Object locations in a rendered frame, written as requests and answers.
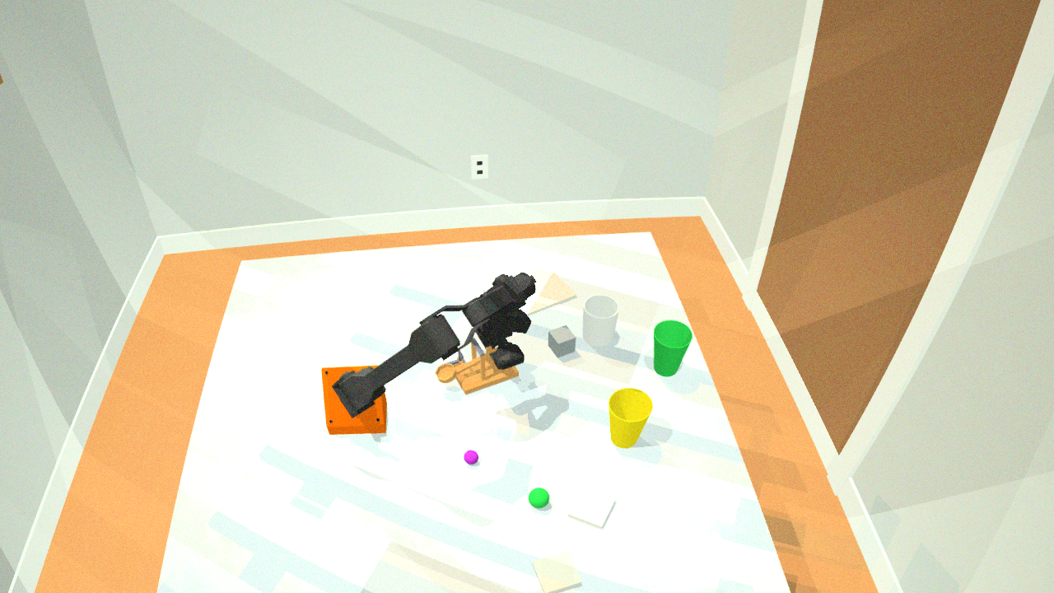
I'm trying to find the white mug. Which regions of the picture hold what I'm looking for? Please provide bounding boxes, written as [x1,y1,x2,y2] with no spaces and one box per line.
[582,294,619,345]

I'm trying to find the wooden catapult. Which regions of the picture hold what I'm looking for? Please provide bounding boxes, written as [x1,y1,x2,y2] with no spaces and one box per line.
[435,338,519,394]

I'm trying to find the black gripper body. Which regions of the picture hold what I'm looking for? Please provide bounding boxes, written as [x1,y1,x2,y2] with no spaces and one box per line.
[479,315,525,370]

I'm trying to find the yellow cup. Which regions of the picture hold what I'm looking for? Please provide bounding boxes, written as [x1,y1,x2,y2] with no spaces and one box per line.
[609,388,653,448]

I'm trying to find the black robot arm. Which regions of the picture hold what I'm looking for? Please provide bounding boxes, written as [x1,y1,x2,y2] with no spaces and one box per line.
[332,272,536,418]

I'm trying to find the green ball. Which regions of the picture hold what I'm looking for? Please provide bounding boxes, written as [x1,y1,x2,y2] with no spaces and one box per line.
[529,488,550,508]

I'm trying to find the green cup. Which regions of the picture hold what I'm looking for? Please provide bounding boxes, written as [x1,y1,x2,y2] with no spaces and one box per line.
[653,320,692,376]

